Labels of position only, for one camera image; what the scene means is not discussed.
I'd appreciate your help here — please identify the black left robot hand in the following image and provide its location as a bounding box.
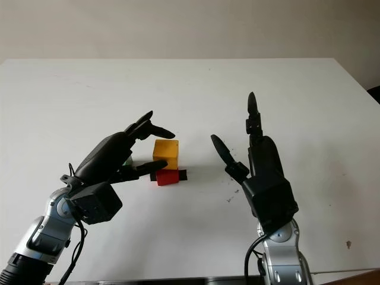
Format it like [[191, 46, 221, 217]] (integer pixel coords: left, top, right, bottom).
[[74, 110, 176, 186]]

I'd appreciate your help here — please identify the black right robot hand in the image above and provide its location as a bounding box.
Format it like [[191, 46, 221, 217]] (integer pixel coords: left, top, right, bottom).
[[210, 91, 286, 185]]

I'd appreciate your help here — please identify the yellow wooden block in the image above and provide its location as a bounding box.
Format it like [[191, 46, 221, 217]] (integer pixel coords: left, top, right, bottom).
[[153, 139, 180, 170]]

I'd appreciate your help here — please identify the red wooden block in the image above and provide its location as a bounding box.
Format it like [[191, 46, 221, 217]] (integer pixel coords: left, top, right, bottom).
[[156, 169, 180, 187]]

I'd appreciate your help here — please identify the black tape strip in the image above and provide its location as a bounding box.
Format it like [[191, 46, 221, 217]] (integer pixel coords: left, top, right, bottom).
[[150, 169, 188, 182]]

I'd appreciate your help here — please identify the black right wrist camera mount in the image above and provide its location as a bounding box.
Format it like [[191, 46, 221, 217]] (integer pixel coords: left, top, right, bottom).
[[242, 175, 299, 232]]

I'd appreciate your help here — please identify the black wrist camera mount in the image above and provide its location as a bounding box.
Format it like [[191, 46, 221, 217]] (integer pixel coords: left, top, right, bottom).
[[242, 175, 299, 232], [61, 175, 123, 225]]

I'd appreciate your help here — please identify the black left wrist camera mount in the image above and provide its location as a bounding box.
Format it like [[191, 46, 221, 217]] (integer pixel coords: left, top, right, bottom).
[[61, 175, 123, 225]]

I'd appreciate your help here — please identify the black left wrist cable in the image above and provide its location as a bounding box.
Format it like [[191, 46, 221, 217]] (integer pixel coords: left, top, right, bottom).
[[58, 162, 89, 285]]

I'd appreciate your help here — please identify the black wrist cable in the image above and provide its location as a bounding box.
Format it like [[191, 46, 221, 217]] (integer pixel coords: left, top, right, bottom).
[[58, 162, 89, 285], [243, 233, 270, 285]]

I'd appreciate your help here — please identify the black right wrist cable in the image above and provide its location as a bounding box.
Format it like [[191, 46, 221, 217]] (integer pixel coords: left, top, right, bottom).
[[243, 233, 270, 285]]

